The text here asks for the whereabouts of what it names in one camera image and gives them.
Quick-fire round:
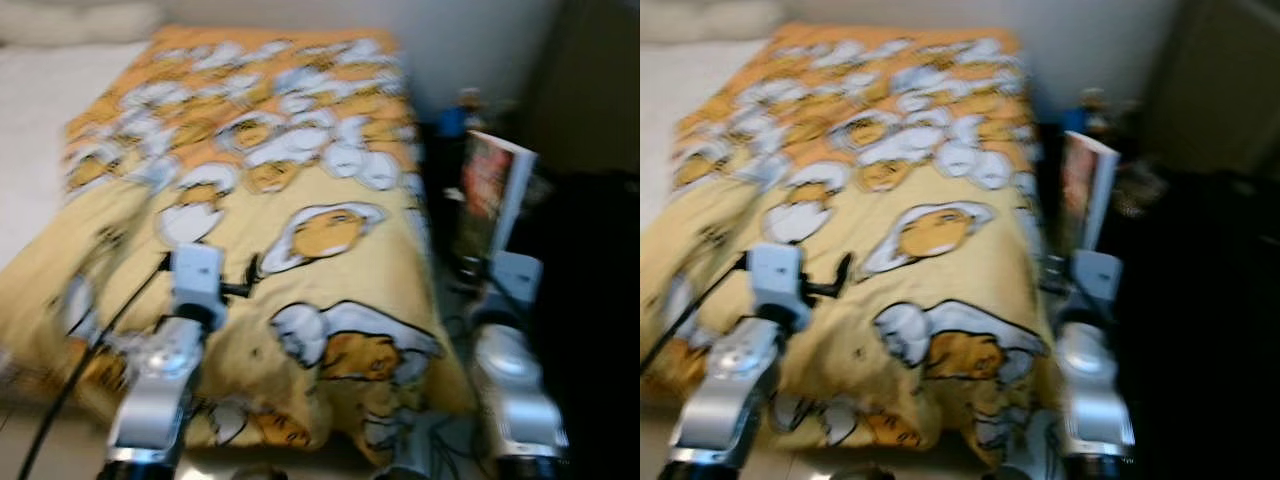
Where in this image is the red and green cover book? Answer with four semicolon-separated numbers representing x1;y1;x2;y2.
458;130;538;264
1060;130;1122;257

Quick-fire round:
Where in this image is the yellow cartoon print blanket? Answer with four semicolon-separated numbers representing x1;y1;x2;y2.
0;25;477;467
640;22;1067;467

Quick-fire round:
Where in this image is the dark nightstand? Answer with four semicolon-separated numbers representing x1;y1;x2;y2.
1030;120;1280;480
415;120;641;480

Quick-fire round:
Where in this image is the beige door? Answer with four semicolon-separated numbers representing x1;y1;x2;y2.
520;0;641;177
1140;0;1280;177

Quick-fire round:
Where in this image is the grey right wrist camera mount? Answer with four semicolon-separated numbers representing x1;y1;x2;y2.
1070;250;1124;322
487;250;545;327

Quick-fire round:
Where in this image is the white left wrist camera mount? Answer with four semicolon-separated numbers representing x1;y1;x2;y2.
170;243;227;311
748;243;805;311

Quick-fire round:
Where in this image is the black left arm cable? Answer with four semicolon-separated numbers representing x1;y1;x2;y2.
640;255;753;373
15;255;173;480

